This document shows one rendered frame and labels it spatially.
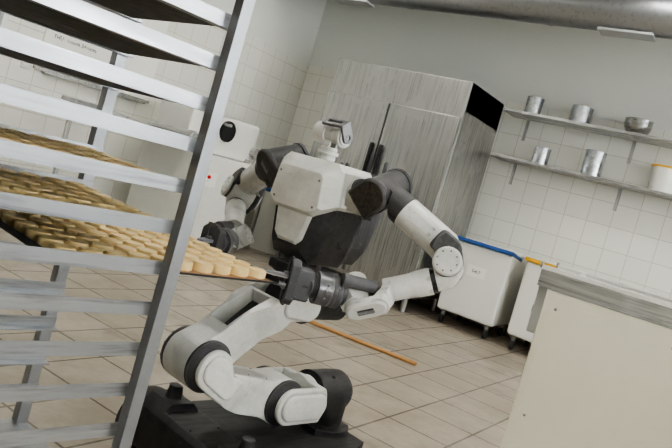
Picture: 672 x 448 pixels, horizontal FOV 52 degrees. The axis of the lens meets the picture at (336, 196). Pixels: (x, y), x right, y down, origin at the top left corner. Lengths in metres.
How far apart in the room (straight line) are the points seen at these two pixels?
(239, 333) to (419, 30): 5.77
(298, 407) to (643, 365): 0.97
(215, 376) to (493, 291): 4.27
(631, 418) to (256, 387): 1.02
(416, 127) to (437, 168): 0.42
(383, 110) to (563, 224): 1.89
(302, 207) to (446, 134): 4.06
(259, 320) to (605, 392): 0.96
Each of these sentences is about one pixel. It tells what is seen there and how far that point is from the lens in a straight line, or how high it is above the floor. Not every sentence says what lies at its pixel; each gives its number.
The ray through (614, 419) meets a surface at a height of 0.56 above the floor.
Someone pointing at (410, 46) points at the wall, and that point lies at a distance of 7.40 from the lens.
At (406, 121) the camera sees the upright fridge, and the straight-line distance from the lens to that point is 6.14.
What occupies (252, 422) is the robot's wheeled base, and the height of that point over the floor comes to 0.17.
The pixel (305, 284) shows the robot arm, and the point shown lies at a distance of 1.80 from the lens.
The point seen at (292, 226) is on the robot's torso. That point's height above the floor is 0.81.
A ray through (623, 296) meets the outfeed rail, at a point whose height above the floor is 0.88.
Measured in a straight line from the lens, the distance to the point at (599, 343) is 2.05.
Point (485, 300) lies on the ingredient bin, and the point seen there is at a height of 0.32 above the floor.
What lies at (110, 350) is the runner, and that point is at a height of 0.51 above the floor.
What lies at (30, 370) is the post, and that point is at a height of 0.29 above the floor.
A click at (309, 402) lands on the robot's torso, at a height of 0.30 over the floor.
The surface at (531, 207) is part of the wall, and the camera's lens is 6.57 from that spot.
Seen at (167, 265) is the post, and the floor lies 0.70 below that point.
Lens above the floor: 0.98
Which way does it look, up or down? 2 degrees down
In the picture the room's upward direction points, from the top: 16 degrees clockwise
